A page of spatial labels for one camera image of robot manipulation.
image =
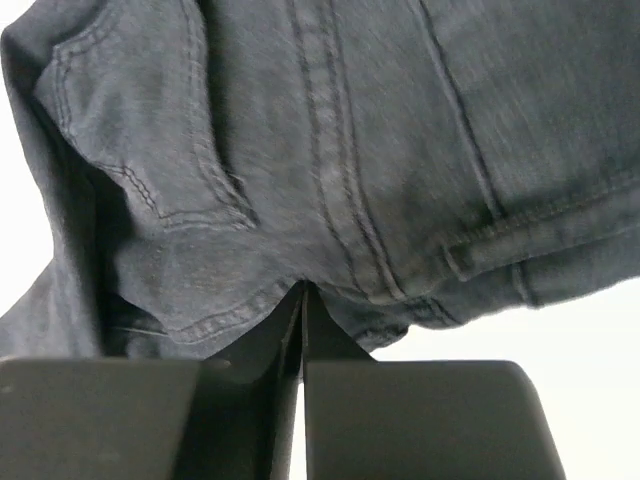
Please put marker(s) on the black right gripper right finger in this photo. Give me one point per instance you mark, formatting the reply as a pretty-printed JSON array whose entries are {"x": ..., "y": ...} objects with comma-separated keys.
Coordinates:
[{"x": 462, "y": 419}]

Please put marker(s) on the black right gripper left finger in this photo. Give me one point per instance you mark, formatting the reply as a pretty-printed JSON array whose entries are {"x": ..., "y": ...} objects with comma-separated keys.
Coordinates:
[{"x": 227, "y": 417}]

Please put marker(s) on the black trousers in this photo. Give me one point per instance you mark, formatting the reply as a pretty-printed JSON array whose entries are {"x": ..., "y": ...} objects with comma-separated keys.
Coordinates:
[{"x": 422, "y": 162}]

